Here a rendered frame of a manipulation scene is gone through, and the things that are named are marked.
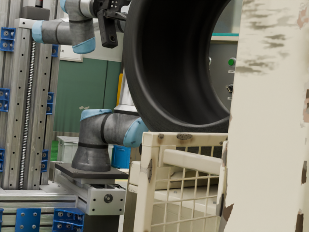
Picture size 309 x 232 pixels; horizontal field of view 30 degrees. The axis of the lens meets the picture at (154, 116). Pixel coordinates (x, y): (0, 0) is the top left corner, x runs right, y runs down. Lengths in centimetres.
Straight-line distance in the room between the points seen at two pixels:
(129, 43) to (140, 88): 13
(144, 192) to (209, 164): 10
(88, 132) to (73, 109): 747
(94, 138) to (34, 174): 26
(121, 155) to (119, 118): 500
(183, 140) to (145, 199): 10
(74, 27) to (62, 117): 780
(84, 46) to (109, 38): 17
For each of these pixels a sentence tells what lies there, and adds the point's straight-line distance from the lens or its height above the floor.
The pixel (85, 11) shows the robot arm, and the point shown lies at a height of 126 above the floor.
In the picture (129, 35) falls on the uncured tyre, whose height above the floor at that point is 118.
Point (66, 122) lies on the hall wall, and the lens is 963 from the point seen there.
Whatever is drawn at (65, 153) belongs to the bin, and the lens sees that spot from 686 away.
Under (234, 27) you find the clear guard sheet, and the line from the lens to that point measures 218.
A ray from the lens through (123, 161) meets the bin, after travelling 707.
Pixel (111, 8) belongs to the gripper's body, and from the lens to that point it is 168.
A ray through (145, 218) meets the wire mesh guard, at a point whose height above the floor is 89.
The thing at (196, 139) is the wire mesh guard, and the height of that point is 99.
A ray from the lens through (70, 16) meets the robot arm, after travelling 183.
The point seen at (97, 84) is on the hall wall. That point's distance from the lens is 975.
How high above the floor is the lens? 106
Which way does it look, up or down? 3 degrees down
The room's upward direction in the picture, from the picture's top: 6 degrees clockwise
